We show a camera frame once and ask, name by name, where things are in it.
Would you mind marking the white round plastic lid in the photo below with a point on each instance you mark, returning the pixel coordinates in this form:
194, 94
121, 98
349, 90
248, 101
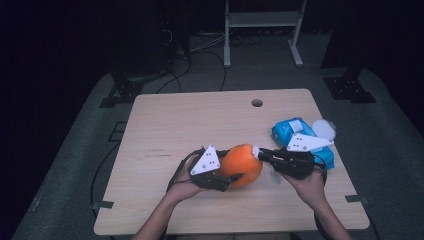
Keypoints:
325, 128

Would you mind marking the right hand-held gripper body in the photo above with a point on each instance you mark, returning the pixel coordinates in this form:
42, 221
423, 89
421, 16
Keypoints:
295, 163

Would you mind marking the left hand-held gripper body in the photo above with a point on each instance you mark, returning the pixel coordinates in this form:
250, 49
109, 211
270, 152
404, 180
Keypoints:
206, 163

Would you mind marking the orange plush toy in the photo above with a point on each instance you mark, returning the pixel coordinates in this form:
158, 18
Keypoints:
241, 166

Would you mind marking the white metal stand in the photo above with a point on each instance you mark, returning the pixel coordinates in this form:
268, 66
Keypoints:
263, 19

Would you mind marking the person's right hand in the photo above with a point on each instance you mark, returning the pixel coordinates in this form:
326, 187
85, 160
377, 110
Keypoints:
308, 190

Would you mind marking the black stand base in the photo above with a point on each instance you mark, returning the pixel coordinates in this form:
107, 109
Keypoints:
348, 90
125, 91

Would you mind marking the blue wet wipes pack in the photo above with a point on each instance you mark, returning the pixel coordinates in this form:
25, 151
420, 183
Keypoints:
283, 131

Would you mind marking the white wet wipe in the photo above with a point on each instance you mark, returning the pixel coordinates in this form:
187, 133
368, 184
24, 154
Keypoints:
256, 151

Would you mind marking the grey tape strip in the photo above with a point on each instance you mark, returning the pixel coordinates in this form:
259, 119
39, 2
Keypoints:
103, 204
356, 199

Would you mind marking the person's left hand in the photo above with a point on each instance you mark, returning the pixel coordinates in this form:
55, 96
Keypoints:
185, 188

